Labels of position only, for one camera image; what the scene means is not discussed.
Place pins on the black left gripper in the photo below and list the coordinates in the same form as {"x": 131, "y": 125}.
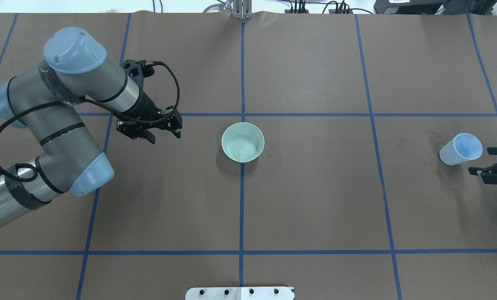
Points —
{"x": 145, "y": 107}

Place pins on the light blue plastic cup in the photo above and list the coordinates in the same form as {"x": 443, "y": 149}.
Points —
{"x": 463, "y": 148}

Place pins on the light green bowl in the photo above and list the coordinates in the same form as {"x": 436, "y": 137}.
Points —
{"x": 242, "y": 142}

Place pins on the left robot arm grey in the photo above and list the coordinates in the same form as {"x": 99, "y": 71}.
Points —
{"x": 76, "y": 69}

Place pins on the black device top right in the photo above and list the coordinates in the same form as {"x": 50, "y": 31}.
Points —
{"x": 433, "y": 7}

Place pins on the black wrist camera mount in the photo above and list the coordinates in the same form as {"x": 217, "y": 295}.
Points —
{"x": 138, "y": 68}

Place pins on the grey metal camera post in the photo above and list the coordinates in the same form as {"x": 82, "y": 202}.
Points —
{"x": 241, "y": 9}

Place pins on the white metal base plate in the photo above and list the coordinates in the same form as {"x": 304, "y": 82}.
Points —
{"x": 241, "y": 293}

